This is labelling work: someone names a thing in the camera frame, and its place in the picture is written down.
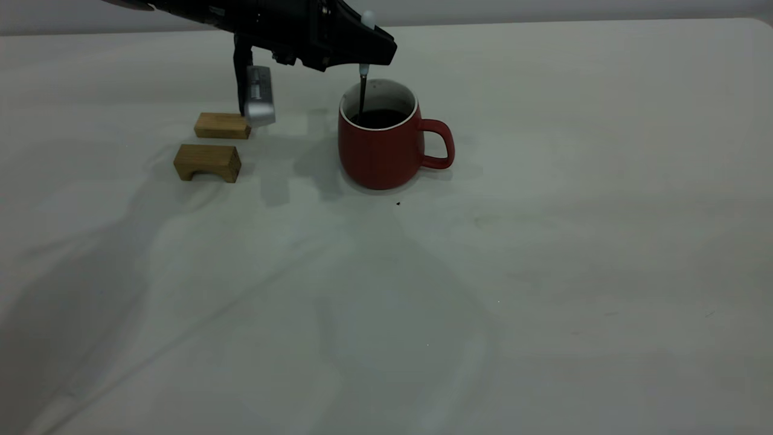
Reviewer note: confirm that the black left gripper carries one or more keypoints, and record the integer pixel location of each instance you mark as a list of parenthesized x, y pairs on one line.
[(290, 30)]

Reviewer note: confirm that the red ceramic mug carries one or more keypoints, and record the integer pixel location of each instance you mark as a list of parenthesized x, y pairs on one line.
[(377, 157)]

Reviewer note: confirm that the dark coffee liquid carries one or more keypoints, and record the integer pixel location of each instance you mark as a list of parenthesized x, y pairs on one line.
[(383, 119)]

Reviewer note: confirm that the flat rectangular wooden block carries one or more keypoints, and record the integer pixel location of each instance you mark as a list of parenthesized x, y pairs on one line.
[(220, 125)]

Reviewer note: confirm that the arched wooden block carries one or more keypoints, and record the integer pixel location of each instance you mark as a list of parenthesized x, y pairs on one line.
[(208, 158)]

